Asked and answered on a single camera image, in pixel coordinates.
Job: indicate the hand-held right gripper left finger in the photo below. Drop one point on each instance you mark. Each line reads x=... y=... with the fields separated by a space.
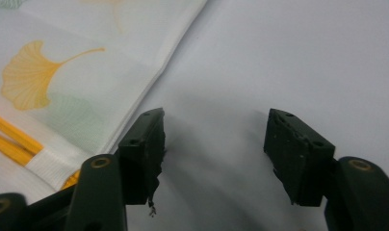
x=141 y=154

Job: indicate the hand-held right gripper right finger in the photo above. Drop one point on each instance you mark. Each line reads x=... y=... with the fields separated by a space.
x=298 y=157

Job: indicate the white leaf print cloth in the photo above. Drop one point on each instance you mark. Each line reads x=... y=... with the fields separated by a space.
x=70 y=80

